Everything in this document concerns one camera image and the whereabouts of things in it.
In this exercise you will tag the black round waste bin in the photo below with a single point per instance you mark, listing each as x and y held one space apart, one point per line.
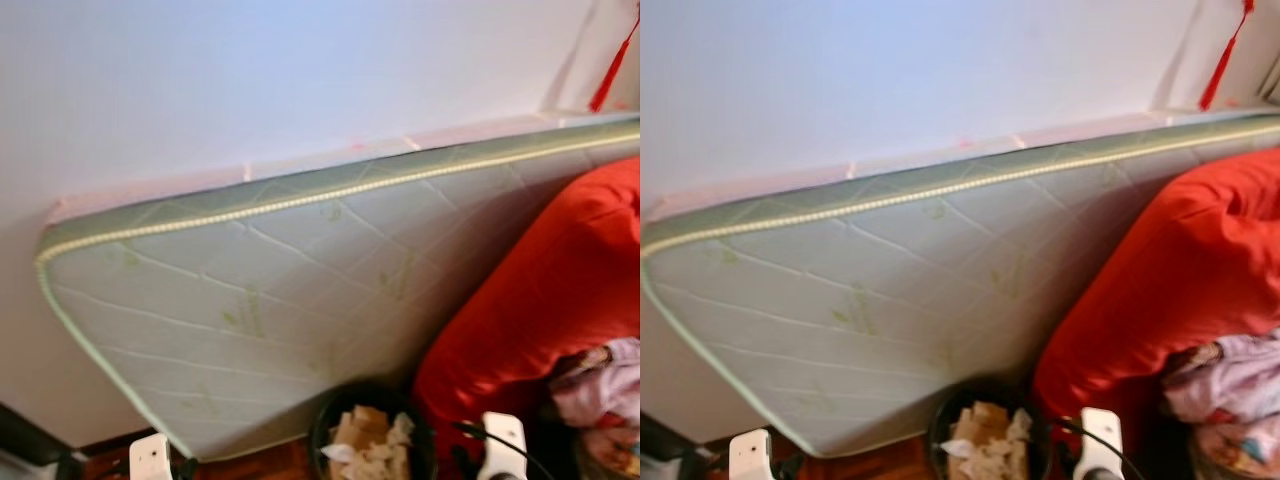
325 420
940 415

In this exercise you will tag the red hanging tassel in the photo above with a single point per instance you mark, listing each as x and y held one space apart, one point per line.
1222 65
608 72

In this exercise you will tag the red fabric cushion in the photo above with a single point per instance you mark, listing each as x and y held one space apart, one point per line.
540 300
1150 290

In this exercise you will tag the pink cartoon print quilt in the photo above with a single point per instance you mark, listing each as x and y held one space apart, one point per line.
1230 385
610 385

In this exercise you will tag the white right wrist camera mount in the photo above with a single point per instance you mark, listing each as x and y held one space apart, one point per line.
503 445
1100 440

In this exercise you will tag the crumpled beige paper trash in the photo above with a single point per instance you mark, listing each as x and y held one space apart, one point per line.
990 440
370 440

